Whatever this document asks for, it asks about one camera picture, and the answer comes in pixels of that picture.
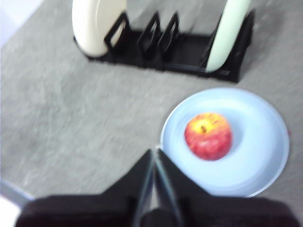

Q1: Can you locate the black plate rack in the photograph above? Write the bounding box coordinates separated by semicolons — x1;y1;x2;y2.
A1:
73;9;256;83

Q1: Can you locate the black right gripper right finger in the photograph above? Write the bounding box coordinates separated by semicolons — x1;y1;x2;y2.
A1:
155;149;296;227

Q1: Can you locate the blue plate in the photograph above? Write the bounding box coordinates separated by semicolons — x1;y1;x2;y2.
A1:
160;87;290;198

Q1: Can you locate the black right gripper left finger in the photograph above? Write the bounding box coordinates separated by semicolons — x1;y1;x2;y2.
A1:
16;149;153;227

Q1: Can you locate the beige plate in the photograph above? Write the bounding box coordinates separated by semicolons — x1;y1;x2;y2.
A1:
72;0;127;57

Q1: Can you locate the green plate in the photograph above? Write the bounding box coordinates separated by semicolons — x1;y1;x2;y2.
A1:
205;0;251;73

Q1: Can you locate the red apple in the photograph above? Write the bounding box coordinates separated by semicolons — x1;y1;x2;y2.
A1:
184;113;233;161

